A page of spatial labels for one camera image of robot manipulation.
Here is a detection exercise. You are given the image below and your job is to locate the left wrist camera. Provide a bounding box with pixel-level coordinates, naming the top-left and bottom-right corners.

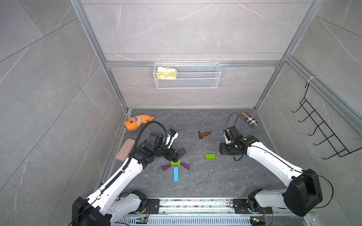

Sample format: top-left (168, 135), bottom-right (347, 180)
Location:
top-left (166, 129), bottom-right (179, 149)

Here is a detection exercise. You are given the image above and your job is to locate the reddish brown wedge block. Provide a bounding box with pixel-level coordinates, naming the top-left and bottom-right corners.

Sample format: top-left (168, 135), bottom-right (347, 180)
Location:
top-left (203, 131), bottom-right (212, 137)

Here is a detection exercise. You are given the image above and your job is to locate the orange fish plush toy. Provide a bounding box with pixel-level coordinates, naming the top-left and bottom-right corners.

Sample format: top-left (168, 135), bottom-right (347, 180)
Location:
top-left (124, 115), bottom-right (154, 131)

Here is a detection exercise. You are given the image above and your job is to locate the white wire mesh basket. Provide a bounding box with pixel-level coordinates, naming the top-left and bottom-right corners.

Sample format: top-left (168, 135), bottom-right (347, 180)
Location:
top-left (153, 63), bottom-right (222, 89)

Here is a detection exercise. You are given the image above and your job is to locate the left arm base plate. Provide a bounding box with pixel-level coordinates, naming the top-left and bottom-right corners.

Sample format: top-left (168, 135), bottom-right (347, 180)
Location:
top-left (141, 198), bottom-right (160, 214)

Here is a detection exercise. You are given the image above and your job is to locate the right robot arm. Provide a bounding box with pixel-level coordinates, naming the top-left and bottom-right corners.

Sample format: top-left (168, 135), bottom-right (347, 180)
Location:
top-left (219, 126), bottom-right (323, 217)

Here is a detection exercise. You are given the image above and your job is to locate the black wire hook rack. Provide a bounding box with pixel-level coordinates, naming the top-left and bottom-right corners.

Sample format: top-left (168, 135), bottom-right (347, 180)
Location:
top-left (291, 83), bottom-right (362, 160)

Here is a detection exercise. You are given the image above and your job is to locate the light blue block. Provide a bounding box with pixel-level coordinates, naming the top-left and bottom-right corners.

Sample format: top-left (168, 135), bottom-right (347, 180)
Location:
top-left (173, 167), bottom-right (179, 182)

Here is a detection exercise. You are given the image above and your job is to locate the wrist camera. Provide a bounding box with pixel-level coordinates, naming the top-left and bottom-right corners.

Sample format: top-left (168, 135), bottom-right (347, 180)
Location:
top-left (166, 129), bottom-right (179, 149)
top-left (224, 132), bottom-right (231, 145)

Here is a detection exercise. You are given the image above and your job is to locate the plaid brown case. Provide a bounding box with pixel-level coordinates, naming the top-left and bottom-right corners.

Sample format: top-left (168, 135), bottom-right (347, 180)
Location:
top-left (240, 112), bottom-right (258, 127)

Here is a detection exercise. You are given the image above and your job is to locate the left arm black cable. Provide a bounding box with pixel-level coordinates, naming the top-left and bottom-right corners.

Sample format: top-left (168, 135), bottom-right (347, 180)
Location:
top-left (67, 121), bottom-right (169, 226)

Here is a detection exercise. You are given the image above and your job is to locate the green rectangular block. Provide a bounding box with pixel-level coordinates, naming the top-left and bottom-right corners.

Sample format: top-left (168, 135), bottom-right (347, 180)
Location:
top-left (171, 160), bottom-right (181, 167)

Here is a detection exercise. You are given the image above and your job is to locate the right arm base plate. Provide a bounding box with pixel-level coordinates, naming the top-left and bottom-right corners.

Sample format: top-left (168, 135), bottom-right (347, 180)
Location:
top-left (229, 198), bottom-right (273, 214)

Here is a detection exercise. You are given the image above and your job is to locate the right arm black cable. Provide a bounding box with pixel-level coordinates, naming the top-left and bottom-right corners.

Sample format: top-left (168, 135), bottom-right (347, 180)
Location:
top-left (226, 112), bottom-right (334, 210)

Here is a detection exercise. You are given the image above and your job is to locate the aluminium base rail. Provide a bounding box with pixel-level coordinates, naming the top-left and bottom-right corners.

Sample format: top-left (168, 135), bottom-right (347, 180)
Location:
top-left (111, 197), bottom-right (320, 226)

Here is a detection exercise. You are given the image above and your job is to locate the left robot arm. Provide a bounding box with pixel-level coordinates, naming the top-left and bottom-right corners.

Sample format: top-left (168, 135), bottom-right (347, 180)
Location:
top-left (70, 129), bottom-right (184, 226)

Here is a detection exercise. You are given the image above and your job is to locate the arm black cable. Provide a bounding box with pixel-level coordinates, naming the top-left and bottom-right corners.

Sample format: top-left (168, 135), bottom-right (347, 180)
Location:
top-left (67, 121), bottom-right (169, 226)
top-left (226, 112), bottom-right (334, 210)

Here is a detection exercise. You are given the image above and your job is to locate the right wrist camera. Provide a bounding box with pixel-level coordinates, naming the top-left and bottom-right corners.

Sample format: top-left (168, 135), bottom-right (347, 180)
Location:
top-left (224, 132), bottom-right (231, 145)

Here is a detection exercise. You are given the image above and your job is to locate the yellow white cloth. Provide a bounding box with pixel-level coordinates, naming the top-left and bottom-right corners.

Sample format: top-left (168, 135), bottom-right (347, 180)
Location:
top-left (156, 66), bottom-right (178, 80)

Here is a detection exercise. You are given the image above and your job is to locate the light green block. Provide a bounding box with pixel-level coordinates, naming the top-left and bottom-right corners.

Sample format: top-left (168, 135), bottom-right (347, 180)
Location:
top-left (205, 153), bottom-right (216, 160)

